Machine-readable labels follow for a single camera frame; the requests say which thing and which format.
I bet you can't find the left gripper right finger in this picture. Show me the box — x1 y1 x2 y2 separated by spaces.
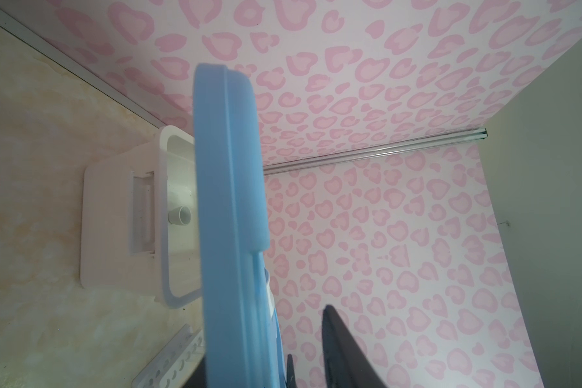
322 305 386 388

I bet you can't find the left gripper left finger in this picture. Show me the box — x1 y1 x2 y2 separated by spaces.
183 357 206 388

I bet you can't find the blue plastic bin lid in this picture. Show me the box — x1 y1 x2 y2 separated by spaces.
193 64 285 387

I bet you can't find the white plastic storage bin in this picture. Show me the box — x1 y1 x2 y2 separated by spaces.
80 125 202 309

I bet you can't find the small white ceramic bowl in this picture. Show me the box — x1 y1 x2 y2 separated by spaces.
167 206 192 226

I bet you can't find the white test tube rack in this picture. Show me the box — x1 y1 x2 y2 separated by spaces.
131 324 205 388

